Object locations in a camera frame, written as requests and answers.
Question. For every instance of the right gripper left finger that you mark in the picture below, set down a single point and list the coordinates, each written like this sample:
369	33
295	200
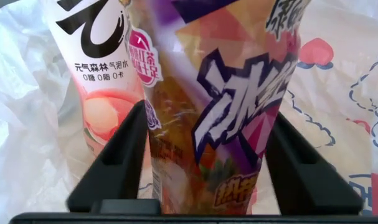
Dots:
120	168

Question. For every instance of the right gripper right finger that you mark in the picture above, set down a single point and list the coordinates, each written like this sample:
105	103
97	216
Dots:
304	180

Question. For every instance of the purple and orange drink bottle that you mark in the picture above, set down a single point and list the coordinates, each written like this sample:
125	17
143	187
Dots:
207	102

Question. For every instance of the white plastic shopping bag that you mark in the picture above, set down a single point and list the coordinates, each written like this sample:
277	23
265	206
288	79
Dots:
23	124

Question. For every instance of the white and pink drink bottle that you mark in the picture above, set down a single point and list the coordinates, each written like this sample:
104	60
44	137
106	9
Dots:
98	71

